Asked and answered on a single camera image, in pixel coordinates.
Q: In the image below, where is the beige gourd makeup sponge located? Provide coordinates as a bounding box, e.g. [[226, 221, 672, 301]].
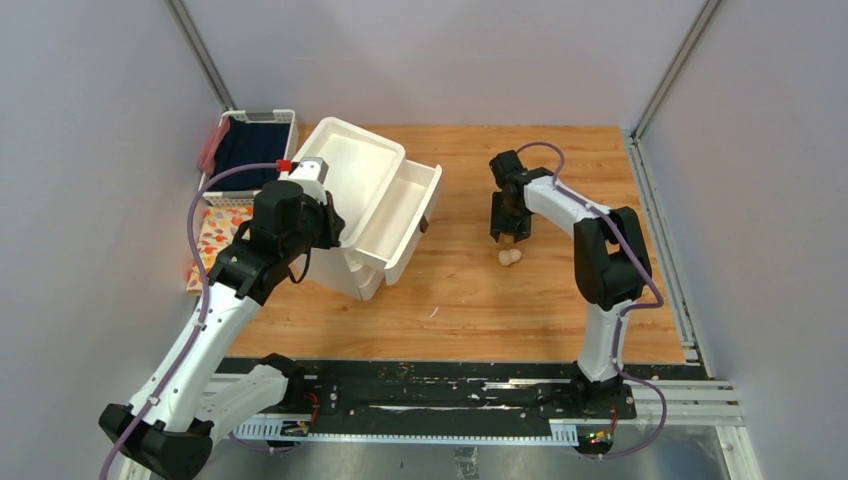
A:
[[498, 248, 522, 267]]

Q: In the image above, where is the white drawer organizer box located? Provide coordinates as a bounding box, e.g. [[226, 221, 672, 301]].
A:
[[292, 117, 406, 301]]

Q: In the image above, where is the white top drawer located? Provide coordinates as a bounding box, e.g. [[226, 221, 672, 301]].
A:
[[353, 160, 443, 285]]

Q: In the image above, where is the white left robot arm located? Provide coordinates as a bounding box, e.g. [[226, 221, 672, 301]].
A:
[[99, 157, 345, 479]]

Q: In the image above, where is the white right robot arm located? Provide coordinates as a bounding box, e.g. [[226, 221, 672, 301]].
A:
[[489, 150, 656, 418]]

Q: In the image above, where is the floral orange cloth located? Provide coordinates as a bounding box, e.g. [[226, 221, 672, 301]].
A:
[[186, 202, 254, 296]]

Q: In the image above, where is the dark blue cloth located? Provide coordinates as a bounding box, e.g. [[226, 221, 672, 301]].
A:
[[209, 117, 290, 192]]

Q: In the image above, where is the white perforated basket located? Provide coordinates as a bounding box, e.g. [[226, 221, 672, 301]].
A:
[[198, 109, 299, 206]]

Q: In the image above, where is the pink cloth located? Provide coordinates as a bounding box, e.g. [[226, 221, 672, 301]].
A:
[[198, 117, 230, 177]]

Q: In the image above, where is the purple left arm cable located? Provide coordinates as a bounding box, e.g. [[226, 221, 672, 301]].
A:
[[97, 158, 296, 480]]

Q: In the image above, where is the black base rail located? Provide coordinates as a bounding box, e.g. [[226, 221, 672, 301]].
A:
[[211, 357, 639, 439]]

